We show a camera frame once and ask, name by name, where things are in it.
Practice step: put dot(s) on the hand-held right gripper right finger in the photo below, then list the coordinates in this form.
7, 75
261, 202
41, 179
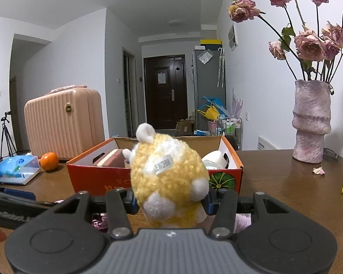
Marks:
206, 205

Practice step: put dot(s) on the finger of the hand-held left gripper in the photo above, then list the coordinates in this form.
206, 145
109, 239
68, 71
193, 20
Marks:
20, 194
44, 204

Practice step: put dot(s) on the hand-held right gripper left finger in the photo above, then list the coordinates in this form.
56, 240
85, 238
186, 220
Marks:
133, 202

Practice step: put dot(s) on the yellow plush toy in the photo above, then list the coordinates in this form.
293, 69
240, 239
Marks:
165, 182

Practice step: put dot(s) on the red cardboard box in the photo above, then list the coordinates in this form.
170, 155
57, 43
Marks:
85, 180

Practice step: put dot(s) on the pink rectangular sponge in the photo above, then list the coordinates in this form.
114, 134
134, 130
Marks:
111, 158

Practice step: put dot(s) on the white round sponge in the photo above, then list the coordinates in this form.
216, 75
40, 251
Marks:
217, 156

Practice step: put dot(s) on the blue wet wipes pack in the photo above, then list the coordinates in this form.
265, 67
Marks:
15, 169

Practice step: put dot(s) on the mauve satin scrunchie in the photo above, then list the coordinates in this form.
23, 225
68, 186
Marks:
99, 222

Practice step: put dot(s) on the lavender fluffy headband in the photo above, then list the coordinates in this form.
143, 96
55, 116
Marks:
243, 222

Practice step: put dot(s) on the orange fruit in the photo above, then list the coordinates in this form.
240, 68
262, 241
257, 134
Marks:
49, 162

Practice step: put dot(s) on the pink bucket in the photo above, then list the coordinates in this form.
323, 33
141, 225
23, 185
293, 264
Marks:
213, 125

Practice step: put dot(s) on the pink ribbed suitcase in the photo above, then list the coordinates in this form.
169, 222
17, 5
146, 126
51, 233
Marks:
63, 125

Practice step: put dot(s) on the metal trolley cart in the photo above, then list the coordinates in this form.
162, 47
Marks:
231, 128

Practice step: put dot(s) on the brown cardboard carton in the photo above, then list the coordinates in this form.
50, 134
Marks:
185, 127

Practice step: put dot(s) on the dark brown entrance door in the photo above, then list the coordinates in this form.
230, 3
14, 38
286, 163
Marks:
165, 102

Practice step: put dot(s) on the dark interior side door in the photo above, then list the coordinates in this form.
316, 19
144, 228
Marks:
130, 97

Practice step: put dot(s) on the fallen rose petal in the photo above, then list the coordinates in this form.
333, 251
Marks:
318, 171

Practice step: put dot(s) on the grey refrigerator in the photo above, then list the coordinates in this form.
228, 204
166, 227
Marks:
207, 80

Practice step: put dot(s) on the white paper notice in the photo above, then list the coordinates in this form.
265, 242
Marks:
161, 78

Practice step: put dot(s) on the black eyeglasses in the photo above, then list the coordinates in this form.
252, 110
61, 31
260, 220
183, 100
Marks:
330, 153

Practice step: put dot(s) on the pink textured vase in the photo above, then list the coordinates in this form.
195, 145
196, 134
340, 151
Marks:
311, 120

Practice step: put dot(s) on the folded pale umbrella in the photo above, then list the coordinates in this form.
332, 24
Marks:
221, 68

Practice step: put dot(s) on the clear plastic sleeve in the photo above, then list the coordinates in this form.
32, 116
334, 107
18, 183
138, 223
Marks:
205, 57

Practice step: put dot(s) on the yellow and black box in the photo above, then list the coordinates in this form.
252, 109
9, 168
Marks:
211, 44

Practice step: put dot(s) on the bunch of dried pink roses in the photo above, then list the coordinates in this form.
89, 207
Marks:
308, 44

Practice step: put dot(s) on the black camera tripod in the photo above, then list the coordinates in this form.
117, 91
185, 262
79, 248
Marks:
7, 137

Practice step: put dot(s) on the white wall panel box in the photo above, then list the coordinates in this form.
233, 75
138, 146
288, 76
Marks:
233, 37

